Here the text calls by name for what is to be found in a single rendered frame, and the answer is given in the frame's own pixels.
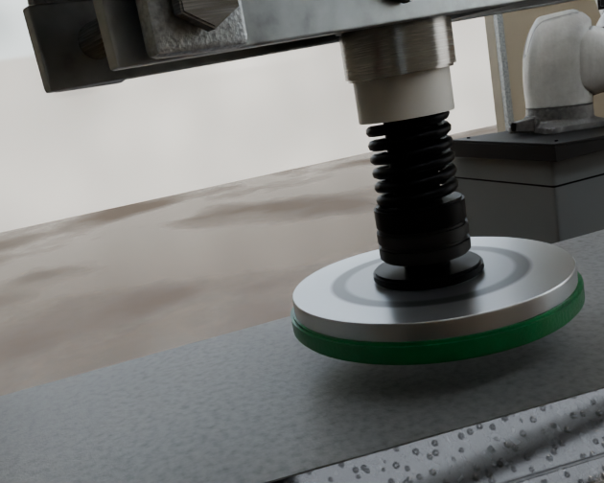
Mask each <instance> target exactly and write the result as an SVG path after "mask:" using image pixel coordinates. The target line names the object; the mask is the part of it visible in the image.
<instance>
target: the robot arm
mask: <svg viewBox="0 0 604 483"><path fill-rule="evenodd" d="M595 2H596V5H597V7H598V10H599V12H600V15H601V17H600V18H599V20H598V22H597V24H596V26H592V21H591V19H590V18H589V17H588V16H587V15H586V14H584V13H583V12H581V11H578V10H575V9H572V10H566V11H559V12H555V13H551V14H547V15H543V16H540V17H538V18H537V19H536V20H535V22H534V24H533V26H532V27H531V29H530V30H529V33H528V35H527V38H526V42H525V45H524V50H523V93H524V99H525V117H524V118H523V119H522V120H519V121H517V122H513V123H512V124H511V125H510V127H509V128H508V133H539V134H558V133H563V132H569V131H575V130H581V129H588V128H595V127H604V118H603V117H596V116H595V115H594V110H593V95H597V94H600V93H602V92H604V0H595Z"/></svg>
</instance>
